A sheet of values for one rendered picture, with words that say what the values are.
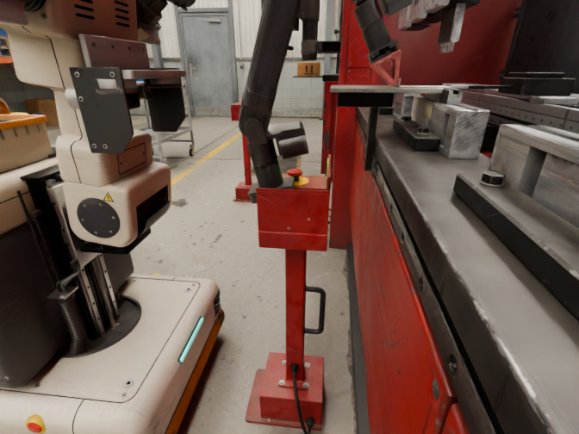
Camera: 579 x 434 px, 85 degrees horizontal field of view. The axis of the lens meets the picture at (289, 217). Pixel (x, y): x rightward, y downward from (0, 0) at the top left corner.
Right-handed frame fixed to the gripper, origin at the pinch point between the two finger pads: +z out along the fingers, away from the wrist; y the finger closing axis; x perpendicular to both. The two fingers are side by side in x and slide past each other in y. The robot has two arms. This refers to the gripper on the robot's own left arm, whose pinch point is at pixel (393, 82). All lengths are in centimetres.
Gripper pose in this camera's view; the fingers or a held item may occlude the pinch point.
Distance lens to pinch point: 94.8
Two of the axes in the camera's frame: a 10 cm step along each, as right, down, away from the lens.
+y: 1.3, -4.1, 9.0
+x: -8.8, 3.7, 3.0
